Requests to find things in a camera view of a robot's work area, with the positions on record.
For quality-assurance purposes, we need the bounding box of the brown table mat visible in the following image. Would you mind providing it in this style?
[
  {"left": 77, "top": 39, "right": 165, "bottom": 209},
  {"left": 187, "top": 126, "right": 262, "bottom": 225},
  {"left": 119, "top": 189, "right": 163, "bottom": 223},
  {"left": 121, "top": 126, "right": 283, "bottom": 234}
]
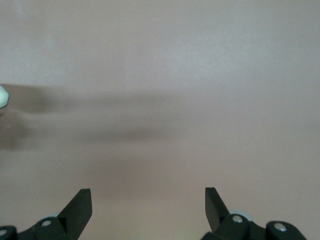
[{"left": 0, "top": 0, "right": 320, "bottom": 240}]

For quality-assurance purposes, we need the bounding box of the blue white tennis ball can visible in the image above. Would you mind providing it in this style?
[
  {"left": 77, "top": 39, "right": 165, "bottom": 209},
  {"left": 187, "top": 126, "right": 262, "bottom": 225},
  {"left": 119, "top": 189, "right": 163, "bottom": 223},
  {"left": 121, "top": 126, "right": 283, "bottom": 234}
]
[{"left": 0, "top": 84, "right": 11, "bottom": 109}]

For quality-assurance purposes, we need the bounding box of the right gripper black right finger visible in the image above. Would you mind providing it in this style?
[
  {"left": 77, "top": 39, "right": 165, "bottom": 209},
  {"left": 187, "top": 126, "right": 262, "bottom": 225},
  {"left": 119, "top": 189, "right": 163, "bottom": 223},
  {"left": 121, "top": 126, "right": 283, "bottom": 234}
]
[{"left": 201, "top": 187, "right": 307, "bottom": 240}]

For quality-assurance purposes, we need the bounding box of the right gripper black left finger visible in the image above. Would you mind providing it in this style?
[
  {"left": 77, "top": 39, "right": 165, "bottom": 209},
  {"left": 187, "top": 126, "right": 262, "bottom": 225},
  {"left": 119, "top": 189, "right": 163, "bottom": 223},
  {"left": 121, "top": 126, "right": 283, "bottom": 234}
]
[{"left": 0, "top": 188, "right": 93, "bottom": 240}]

